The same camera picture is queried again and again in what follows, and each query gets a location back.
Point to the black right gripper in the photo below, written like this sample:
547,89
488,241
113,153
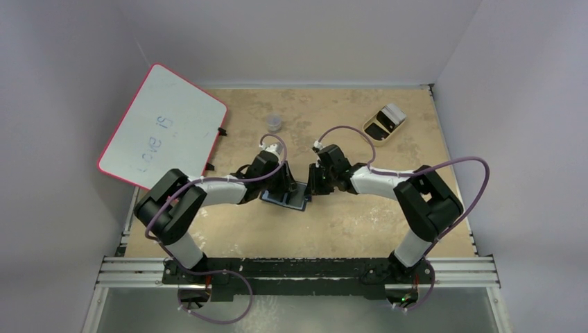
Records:
316,177

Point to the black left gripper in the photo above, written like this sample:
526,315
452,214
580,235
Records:
286,180

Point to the blue leather card holder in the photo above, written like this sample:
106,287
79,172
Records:
295,200

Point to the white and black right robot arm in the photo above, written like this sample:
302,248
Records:
428,204

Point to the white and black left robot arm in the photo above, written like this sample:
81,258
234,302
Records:
170,206

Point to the beige oval card tray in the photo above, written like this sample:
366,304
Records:
378,135

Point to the stack of credit cards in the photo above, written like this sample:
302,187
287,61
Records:
390,117

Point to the small clear plastic cup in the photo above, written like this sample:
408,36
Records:
273,123

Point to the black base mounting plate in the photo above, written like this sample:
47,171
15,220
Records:
372,278

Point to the pink framed whiteboard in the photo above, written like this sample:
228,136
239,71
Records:
170,124

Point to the aluminium extrusion rail frame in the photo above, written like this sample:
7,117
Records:
341,193

